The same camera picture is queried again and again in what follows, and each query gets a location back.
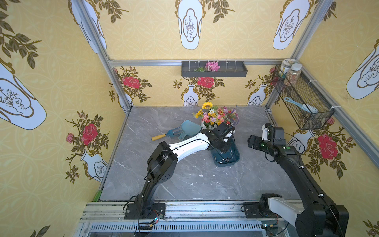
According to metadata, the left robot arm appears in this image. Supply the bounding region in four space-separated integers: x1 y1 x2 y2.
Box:
123 122 235 220

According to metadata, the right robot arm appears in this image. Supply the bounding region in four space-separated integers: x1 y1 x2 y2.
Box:
248 123 349 237

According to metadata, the dark teal storage box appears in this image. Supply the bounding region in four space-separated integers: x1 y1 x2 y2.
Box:
210 139 240 167

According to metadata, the white picket flower planter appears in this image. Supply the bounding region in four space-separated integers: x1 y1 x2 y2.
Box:
193 102 239 129

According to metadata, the light blue plastic scoop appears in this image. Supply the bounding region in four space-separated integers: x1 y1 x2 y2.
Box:
179 120 201 141

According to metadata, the light blue brush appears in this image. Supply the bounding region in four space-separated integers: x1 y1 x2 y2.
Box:
284 97 318 114

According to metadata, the pink flower on shelf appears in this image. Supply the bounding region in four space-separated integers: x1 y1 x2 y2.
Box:
205 61 220 72

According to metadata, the clear jar beige lid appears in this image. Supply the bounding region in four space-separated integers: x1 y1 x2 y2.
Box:
284 63 302 86

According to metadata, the clear jar white lid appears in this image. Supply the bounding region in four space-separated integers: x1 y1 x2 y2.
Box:
278 58 299 78

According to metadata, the yellow handled blue garden fork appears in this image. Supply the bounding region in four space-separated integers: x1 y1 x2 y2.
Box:
151 127 182 141

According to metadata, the black wire mesh basket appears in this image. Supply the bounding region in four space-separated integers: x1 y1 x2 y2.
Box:
272 65 334 130

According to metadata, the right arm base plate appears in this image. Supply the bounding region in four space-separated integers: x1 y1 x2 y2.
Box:
240 202 276 218

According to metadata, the dark grey wall shelf tray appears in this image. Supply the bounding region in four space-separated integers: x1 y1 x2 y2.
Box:
181 60 248 78

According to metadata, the aluminium front rail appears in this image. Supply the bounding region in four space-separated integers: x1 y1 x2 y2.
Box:
74 200 297 237

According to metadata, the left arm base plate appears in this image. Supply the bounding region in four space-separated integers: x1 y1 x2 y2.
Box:
122 202 166 220

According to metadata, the aluminium corner frame post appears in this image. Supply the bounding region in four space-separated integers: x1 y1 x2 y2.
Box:
68 1 131 115

